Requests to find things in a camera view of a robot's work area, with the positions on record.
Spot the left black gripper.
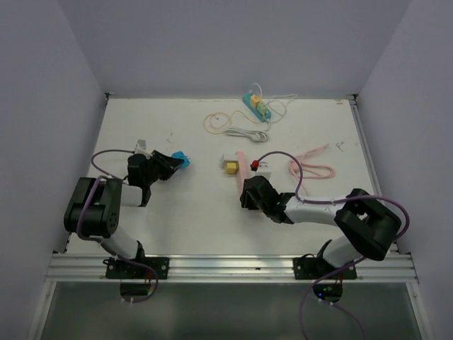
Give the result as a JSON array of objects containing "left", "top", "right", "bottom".
[{"left": 144, "top": 149, "right": 183, "bottom": 186}]

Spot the blue plug adapter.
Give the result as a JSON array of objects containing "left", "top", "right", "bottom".
[{"left": 171, "top": 151, "right": 190, "bottom": 169}]

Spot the pink power strip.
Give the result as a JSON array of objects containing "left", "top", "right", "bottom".
[{"left": 236, "top": 151, "right": 250, "bottom": 195}]

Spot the yellow plug adapter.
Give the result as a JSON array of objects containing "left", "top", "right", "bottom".
[{"left": 224, "top": 162, "right": 239, "bottom": 175}]

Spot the white plug adapter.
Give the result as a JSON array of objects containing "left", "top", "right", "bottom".
[{"left": 219, "top": 153, "right": 238, "bottom": 168}]

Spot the pink power strip cord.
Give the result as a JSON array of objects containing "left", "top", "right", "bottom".
[{"left": 288, "top": 142, "right": 336, "bottom": 196}]

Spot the white power strip cord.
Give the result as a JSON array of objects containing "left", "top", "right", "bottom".
[{"left": 225, "top": 120, "right": 273, "bottom": 144}]

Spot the teal power strip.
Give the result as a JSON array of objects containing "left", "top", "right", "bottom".
[{"left": 242, "top": 93, "right": 271, "bottom": 123}]

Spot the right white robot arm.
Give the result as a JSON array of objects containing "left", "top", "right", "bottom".
[{"left": 240, "top": 176, "right": 402, "bottom": 278}]

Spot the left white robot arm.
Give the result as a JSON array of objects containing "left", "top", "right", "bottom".
[{"left": 64, "top": 150, "right": 190, "bottom": 278}]

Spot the green plug on teal strip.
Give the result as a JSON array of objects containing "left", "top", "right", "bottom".
[{"left": 256, "top": 101, "right": 268, "bottom": 115}]

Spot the yellow plug on teal strip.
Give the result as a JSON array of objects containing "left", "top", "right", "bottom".
[{"left": 250, "top": 95, "right": 261, "bottom": 108}]

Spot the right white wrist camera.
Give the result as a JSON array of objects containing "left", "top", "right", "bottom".
[{"left": 250, "top": 160, "right": 272, "bottom": 181}]

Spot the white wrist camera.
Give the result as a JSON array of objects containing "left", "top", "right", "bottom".
[
  {"left": 250, "top": 160, "right": 272, "bottom": 181},
  {"left": 134, "top": 140, "right": 151, "bottom": 158}
]

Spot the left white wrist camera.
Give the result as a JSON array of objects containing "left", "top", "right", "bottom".
[{"left": 134, "top": 140, "right": 151, "bottom": 158}]

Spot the yellow thin cable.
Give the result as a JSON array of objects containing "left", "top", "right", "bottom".
[{"left": 202, "top": 109, "right": 261, "bottom": 135}]

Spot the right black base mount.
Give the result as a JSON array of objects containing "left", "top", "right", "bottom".
[{"left": 292, "top": 254, "right": 357, "bottom": 281}]

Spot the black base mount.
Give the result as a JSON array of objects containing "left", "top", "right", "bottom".
[
  {"left": 103, "top": 256, "right": 170, "bottom": 280},
  {"left": 292, "top": 254, "right": 357, "bottom": 281}
]

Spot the white thin cable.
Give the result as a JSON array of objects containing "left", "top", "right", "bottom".
[{"left": 249, "top": 83, "right": 298, "bottom": 125}]

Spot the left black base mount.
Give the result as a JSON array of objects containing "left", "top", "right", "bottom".
[{"left": 103, "top": 256, "right": 170, "bottom": 280}]

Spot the aluminium front rail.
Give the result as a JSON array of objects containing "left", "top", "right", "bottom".
[{"left": 45, "top": 253, "right": 418, "bottom": 283}]

